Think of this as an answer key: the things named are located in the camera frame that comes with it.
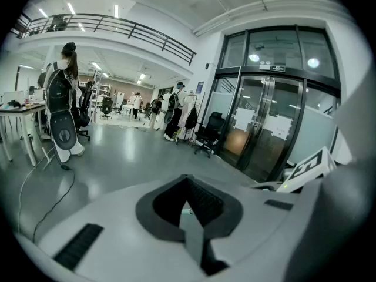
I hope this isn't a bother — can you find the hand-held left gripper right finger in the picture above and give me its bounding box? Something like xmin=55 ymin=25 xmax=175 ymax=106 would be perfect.
xmin=186 ymin=174 xmax=244 ymax=237

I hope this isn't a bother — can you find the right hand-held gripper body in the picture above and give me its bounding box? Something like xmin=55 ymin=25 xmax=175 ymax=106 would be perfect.
xmin=251 ymin=146 xmax=337 ymax=194

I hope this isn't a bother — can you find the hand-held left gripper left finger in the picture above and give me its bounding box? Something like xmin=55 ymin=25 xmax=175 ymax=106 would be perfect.
xmin=135 ymin=174 xmax=189 ymax=243

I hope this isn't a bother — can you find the white paper sheet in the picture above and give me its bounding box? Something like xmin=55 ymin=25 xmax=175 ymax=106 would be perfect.
xmin=262 ymin=114 xmax=294 ymax=142

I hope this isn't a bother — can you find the black framed glass door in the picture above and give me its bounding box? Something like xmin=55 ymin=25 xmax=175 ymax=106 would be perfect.
xmin=214 ymin=25 xmax=342 ymax=184

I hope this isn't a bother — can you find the black office chair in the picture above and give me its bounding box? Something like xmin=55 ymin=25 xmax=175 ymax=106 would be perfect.
xmin=191 ymin=111 xmax=226 ymax=159
xmin=71 ymin=82 xmax=95 ymax=142
xmin=99 ymin=96 xmax=114 ymax=121

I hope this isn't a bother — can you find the coat rack with black bag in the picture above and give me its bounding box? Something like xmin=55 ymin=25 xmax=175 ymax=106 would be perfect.
xmin=176 ymin=92 xmax=207 ymax=145

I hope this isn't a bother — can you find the white table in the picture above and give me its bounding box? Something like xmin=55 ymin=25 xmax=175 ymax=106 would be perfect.
xmin=120 ymin=103 xmax=136 ymax=122

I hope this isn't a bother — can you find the white desk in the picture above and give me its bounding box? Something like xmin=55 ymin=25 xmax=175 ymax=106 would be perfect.
xmin=0 ymin=102 xmax=47 ymax=167

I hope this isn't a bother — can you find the black balcony railing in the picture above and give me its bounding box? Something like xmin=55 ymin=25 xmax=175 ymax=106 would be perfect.
xmin=10 ymin=12 xmax=197 ymax=66

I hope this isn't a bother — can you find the black floor cable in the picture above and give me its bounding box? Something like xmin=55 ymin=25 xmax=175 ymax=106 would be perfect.
xmin=32 ymin=163 xmax=76 ymax=244

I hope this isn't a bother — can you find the white floor cable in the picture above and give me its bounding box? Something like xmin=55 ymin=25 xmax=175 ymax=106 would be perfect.
xmin=16 ymin=153 xmax=56 ymax=235

